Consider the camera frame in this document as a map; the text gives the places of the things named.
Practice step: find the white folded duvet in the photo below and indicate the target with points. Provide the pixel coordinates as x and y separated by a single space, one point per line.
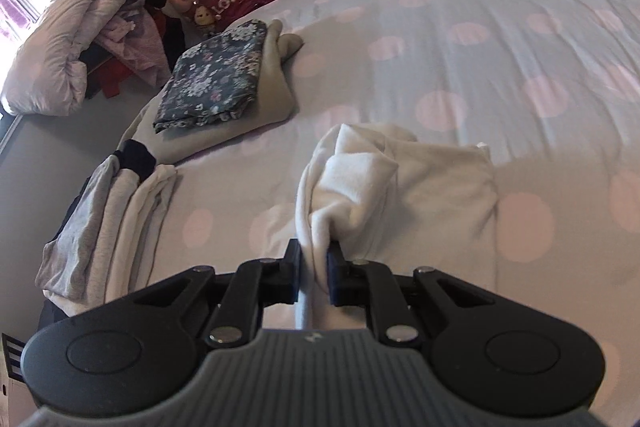
55 42

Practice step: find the beige folded cloth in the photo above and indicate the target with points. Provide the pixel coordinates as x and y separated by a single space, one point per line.
272 89

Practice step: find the pale pink clothes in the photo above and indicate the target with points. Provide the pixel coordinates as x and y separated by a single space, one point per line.
135 37

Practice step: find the dark floral folded cloth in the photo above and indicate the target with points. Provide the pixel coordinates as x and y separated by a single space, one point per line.
215 77

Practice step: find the white garment pile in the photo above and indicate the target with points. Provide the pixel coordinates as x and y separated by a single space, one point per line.
85 232

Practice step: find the polka dot bed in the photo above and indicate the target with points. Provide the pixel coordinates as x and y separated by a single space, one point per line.
450 32

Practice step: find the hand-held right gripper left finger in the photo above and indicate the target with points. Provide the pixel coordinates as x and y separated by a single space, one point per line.
295 259

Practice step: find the white folded garment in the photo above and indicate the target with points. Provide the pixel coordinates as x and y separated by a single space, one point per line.
145 217

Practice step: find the cream white long-sleeved garment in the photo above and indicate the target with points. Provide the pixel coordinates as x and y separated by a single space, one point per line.
440 197

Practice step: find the white striped box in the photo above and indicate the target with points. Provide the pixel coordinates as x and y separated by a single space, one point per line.
11 372

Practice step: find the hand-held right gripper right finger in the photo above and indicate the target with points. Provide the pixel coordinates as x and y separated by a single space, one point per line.
332 264

